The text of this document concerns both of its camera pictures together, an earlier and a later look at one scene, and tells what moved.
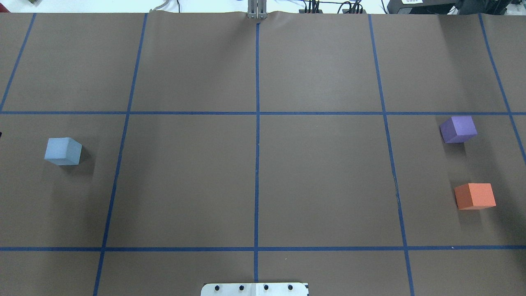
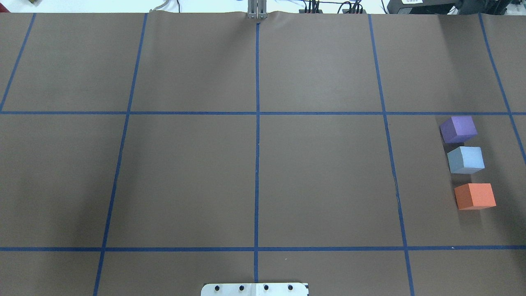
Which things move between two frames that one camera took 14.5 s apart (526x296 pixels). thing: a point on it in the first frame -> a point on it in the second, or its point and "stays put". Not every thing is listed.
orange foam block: x=472 y=196 stays put
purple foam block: x=457 y=129 stays put
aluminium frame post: x=257 y=9 stays put
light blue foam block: x=63 y=151 -> x=466 y=160
